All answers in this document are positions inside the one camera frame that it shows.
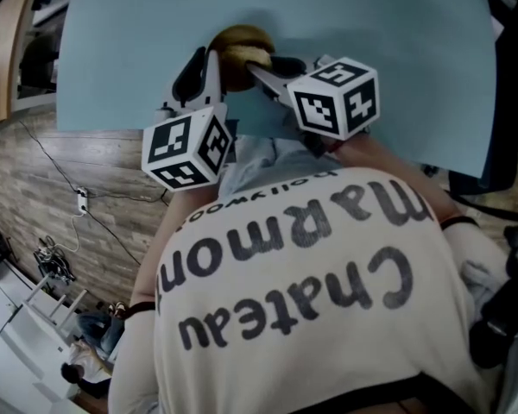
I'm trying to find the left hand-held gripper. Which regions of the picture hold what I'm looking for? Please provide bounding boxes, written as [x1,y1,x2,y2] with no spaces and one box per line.
[141,46,235,194]

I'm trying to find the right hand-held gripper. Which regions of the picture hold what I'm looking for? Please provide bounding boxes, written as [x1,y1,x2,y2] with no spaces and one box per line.
[246,53,381,157]

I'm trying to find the yellow sponge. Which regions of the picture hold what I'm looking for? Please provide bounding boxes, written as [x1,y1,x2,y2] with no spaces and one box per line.
[222,43,274,71]

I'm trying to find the brown wooden bowl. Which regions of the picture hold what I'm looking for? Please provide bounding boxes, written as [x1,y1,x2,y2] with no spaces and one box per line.
[207,24,277,94]

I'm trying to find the light blue jeans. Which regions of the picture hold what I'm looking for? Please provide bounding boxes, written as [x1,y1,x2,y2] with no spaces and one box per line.
[218,135,343,198]

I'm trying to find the wooden table with white legs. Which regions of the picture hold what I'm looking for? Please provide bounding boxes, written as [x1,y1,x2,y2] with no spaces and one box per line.
[0,0,58,128]

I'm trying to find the white printed t-shirt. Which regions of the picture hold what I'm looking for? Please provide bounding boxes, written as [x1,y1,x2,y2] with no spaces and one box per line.
[107,166,515,414]

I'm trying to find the red string bracelet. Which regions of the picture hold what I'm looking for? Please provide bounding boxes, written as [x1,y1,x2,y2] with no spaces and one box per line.
[322,137,347,158]

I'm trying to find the black floor cable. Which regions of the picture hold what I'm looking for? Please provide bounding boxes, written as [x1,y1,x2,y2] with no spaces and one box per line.
[18,120,170,267]

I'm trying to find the white floor cable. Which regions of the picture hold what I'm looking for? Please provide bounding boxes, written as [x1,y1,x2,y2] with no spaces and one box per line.
[60,212,82,254]

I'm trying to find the black tangled cable pile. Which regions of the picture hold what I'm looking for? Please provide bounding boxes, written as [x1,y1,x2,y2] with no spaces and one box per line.
[33,235,77,285]

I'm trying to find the white metal frame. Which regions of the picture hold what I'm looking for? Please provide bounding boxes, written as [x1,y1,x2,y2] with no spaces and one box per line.
[22,273,89,332]

